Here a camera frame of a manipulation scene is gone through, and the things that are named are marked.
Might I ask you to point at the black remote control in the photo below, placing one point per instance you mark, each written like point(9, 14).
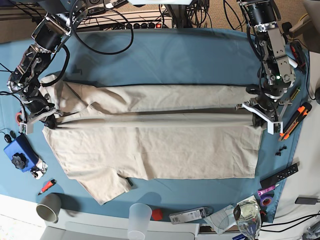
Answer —
point(279, 176)

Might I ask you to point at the white caster wheel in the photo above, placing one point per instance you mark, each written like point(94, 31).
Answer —
point(39, 170)

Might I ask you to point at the packaged tool blister pack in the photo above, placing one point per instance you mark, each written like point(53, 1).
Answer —
point(190, 215)

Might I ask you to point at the black computer mouse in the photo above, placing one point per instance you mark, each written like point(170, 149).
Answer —
point(7, 138)

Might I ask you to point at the small black screws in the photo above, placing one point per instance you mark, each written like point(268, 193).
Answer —
point(279, 152)

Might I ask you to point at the red marker pen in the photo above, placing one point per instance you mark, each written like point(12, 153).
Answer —
point(47, 186)

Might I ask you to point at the black knob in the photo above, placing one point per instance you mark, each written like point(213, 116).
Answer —
point(19, 161)

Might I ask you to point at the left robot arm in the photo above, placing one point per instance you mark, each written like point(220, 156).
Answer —
point(276, 73)

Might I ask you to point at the power strip with red switch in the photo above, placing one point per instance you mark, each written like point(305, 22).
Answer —
point(143, 25)

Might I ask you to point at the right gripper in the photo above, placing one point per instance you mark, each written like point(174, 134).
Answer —
point(38, 109)

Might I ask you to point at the red tape roll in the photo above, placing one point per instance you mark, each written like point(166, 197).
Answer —
point(19, 117)

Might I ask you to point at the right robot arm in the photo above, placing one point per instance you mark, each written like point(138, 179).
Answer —
point(49, 37)

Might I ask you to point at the black phone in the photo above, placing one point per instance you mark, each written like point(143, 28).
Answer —
point(307, 200)

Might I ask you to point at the green yellow small tool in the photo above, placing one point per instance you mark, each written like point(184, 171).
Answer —
point(294, 93)

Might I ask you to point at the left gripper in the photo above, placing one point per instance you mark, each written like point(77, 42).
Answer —
point(266, 114)

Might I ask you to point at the purple tape roll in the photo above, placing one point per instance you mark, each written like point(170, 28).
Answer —
point(266, 199)

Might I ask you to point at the beige T-shirt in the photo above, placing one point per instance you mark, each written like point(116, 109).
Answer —
point(107, 135)

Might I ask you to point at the purple glue tube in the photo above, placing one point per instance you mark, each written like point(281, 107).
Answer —
point(266, 190)

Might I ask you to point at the blue tablecloth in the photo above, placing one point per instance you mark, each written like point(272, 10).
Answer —
point(163, 56)

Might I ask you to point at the grey mug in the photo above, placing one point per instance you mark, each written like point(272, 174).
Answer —
point(49, 208)

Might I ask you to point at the wine glass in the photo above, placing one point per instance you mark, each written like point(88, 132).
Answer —
point(248, 218)

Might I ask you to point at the orange utility knife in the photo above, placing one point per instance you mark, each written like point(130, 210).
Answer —
point(299, 115)

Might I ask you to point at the blue box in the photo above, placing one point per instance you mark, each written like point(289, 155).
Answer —
point(21, 145)

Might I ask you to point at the translucent plastic cup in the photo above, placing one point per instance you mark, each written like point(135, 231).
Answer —
point(138, 221)

